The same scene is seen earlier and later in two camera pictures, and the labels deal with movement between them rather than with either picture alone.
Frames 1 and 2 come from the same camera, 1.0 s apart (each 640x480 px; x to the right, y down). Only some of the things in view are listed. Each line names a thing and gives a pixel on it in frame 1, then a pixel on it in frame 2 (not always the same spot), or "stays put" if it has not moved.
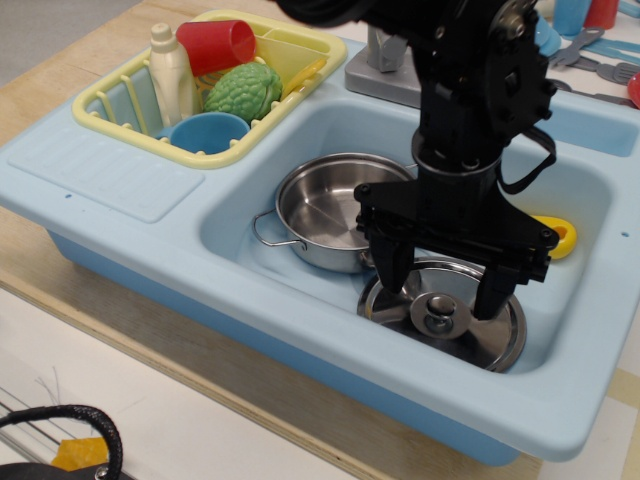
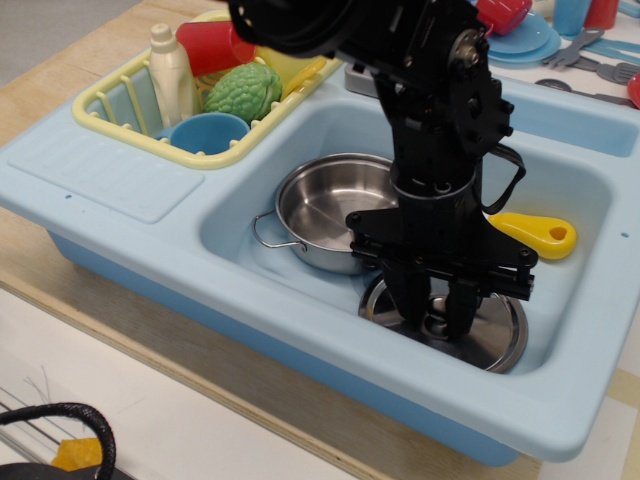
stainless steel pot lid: x=437 y=307 stays put
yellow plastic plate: x=295 y=65 stays put
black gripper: x=461 y=212 -> x=435 y=227
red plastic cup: x=212 y=45 stays put
